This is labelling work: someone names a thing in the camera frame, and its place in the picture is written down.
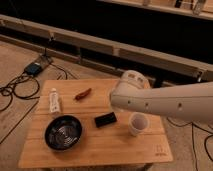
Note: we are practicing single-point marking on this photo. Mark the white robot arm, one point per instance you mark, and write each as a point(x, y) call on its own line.
point(192, 102)

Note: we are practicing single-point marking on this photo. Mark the white ceramic cup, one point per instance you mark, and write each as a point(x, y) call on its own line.
point(137, 123)

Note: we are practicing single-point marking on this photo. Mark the red chili pepper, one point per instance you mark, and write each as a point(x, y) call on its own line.
point(82, 94)

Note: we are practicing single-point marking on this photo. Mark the black rectangular block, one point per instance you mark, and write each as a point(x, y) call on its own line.
point(105, 119)

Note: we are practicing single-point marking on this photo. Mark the wooden table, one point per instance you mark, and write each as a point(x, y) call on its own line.
point(109, 145)

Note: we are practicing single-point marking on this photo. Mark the white plastic bottle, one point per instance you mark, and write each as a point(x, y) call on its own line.
point(54, 101)

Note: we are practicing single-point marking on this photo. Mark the black bowl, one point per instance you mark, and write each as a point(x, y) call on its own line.
point(63, 132)

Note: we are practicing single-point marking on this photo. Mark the black power adapter box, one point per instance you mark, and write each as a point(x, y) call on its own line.
point(33, 69)

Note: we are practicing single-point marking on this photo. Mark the wooden rail beam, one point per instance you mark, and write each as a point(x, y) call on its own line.
point(145, 56)

